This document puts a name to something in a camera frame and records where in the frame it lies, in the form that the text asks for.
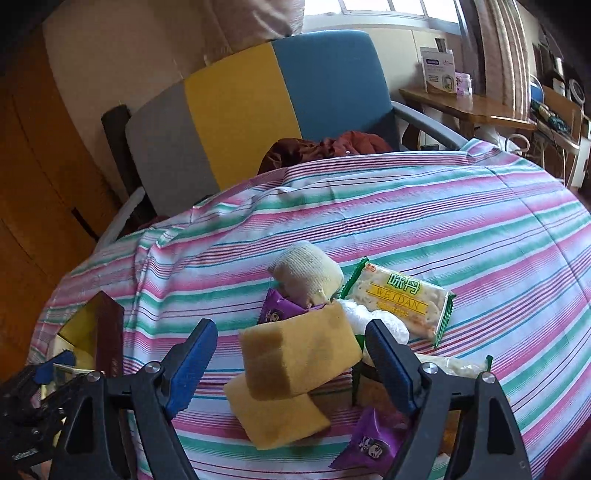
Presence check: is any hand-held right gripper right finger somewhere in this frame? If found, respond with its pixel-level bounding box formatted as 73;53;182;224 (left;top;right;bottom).
365;318;532;480

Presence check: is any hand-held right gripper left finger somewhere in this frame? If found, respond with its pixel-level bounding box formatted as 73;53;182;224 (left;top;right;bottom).
50;318;219;480

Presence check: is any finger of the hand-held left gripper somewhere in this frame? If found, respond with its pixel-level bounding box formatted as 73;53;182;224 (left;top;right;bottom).
34;349;77;384

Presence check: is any white plastic bag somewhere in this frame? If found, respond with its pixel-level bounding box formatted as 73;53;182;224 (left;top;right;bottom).
335;298;411;365

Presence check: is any gold-lined gift box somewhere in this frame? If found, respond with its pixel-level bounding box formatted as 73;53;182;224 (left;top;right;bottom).
54;291;125;377

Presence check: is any green-edged cracker packet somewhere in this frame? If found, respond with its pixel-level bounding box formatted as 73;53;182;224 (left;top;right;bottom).
340;257;455;348

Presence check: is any yellow sponge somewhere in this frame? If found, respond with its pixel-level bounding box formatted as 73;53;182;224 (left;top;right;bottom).
239;302;363;400
224;374;331;450

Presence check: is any purple snack packet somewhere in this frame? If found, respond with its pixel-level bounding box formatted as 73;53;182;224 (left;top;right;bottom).
257;288;309;325
329;406;411;472

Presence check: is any clear cracker packet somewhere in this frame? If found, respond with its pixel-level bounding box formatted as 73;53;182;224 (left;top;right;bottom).
352;353;490;444

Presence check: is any cream rolled sock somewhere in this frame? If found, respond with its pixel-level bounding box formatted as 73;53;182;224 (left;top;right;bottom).
268;242;345;308

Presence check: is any grey yellow blue armchair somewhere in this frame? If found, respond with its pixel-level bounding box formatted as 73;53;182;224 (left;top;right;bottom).
99;30;469;241

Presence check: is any wooden side desk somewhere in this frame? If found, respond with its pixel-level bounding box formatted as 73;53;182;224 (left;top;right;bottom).
399;88;539;139

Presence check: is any cluttered wooden shelf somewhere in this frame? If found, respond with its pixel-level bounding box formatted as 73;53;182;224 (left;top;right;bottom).
529;41;591;185

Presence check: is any white blue-print carton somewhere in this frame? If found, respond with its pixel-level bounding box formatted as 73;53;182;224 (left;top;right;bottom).
419;46;458;95

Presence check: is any striped curtain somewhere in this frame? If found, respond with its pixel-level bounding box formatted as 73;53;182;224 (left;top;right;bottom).
471;0;536;121

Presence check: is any beige pillow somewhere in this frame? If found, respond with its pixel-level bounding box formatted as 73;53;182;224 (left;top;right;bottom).
203;0;308;65

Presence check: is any window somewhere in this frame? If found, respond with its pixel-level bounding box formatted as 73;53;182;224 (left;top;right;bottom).
302;0;462;35

